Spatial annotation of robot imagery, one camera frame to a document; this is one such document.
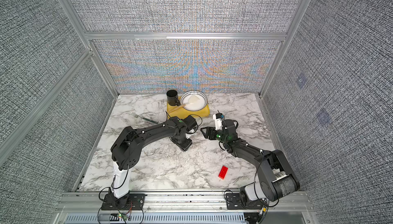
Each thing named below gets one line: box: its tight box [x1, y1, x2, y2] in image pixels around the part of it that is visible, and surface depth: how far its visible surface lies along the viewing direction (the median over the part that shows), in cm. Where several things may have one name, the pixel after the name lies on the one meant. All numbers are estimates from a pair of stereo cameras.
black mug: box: [166, 89, 181, 107], surface depth 112 cm
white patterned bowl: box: [180, 90, 209, 112], surface depth 116 cm
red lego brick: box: [217, 165, 229, 180], surface depth 83 cm
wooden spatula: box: [167, 94, 201, 114], surface depth 118 cm
